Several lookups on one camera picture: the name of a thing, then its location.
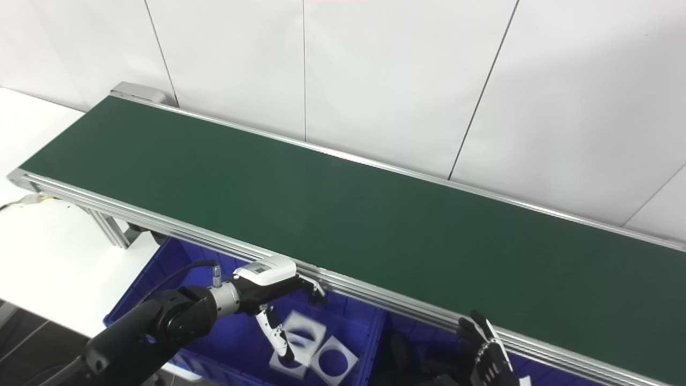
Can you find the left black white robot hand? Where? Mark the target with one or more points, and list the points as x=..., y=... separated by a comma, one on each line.
x=262, y=279

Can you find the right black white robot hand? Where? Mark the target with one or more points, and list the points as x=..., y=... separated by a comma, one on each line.
x=493, y=364

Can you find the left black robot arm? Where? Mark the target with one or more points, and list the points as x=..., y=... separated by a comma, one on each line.
x=161, y=327

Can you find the blue bin with white parts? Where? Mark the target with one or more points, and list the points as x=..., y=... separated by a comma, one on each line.
x=236, y=338

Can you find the blue bin with black parts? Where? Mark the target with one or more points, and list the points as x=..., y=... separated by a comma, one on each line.
x=429, y=332

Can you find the black part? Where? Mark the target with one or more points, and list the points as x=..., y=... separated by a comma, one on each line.
x=418, y=359

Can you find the aluminium conveyor leg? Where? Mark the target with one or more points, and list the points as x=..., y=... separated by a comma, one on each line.
x=110, y=228

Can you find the grey conveyor motor housing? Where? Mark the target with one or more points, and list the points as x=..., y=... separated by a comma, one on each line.
x=136, y=91

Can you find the green conveyor belt aluminium frame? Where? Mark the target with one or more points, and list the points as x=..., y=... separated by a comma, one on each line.
x=348, y=214

